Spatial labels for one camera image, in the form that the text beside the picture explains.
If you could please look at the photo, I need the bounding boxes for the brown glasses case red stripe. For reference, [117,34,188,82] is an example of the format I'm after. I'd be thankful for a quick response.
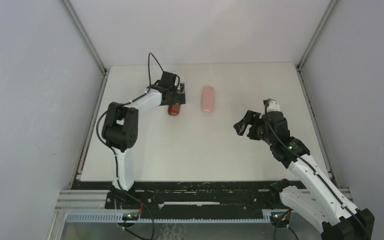
[167,104,181,116]

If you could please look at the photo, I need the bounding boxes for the pink glasses case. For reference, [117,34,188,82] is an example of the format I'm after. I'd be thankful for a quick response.
[201,86,215,113]

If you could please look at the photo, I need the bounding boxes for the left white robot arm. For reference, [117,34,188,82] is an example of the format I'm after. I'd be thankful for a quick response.
[96,71,186,191]

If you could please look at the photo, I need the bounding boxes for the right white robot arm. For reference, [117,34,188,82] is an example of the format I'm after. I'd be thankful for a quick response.
[233,110,375,240]

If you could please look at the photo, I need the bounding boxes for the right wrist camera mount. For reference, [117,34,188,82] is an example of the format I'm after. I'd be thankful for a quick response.
[264,98,281,113]

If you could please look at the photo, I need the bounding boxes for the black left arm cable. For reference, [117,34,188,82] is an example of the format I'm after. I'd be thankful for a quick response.
[95,52,181,200]

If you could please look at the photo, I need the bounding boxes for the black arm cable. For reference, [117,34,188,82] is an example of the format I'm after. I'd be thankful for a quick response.
[95,52,181,200]
[263,98,370,238]

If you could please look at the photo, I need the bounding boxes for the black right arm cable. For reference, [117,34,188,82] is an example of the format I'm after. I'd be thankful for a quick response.
[263,98,370,238]

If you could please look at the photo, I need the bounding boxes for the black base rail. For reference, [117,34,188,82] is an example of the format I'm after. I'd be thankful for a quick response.
[71,180,287,220]

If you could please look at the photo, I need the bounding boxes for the aluminium frame post left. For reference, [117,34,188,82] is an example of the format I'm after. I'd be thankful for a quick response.
[60,0,108,75]

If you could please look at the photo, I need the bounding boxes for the aluminium frame post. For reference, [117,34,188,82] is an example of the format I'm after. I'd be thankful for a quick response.
[296,0,341,72]
[60,0,108,75]

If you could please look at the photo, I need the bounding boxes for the aluminium frame post right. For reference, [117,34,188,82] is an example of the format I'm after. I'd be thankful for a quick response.
[296,0,341,72]

